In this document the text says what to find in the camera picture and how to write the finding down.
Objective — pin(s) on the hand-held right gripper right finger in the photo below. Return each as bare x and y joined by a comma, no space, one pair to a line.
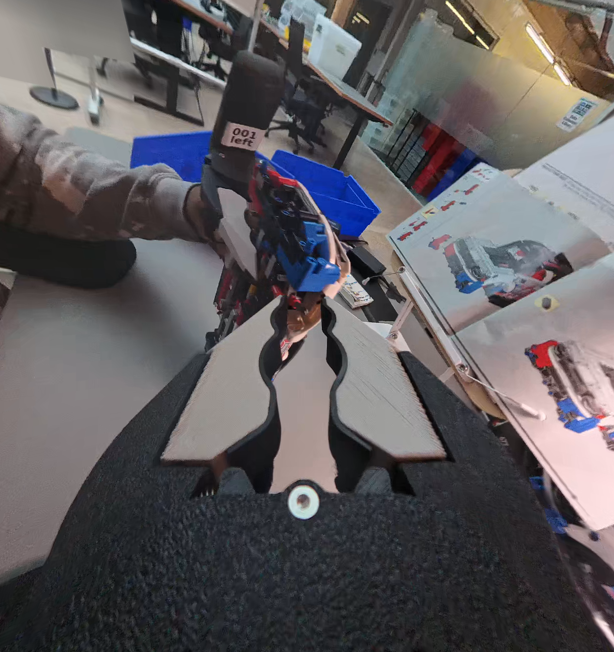
383,402

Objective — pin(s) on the grey desk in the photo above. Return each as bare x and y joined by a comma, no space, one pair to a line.
108,382

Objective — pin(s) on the long background work table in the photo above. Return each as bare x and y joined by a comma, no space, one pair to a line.
347,91

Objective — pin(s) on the white book stand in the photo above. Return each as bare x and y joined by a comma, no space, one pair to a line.
431,318

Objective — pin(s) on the blue plastic bin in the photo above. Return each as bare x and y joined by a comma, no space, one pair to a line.
347,203
169,153

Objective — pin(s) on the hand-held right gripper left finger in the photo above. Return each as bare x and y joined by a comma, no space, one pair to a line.
220,407

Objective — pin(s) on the white toy car front section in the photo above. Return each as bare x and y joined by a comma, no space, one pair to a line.
307,254

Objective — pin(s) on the black toy car set box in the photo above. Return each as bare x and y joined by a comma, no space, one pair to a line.
607,586

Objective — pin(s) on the folded sticker sheet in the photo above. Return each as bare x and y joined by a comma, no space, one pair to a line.
357,295

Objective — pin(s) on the white storage container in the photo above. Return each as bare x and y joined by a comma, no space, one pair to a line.
337,46

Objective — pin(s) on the person's left forearm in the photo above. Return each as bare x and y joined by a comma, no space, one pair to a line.
83,193

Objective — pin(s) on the white printed instruction sheet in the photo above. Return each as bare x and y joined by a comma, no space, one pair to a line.
592,178

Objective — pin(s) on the grey panel on stand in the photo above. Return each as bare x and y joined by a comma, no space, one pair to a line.
57,25

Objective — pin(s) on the person's left hand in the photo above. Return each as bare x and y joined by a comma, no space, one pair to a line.
197,214

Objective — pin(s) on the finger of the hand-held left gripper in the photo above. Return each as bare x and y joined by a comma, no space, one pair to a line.
238,229

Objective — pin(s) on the toy car instruction booklet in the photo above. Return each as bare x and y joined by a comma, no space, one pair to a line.
592,484

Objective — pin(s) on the black power adapter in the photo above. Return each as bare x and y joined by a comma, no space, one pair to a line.
368,260

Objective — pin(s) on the black office chair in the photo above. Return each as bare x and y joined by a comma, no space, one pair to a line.
307,109

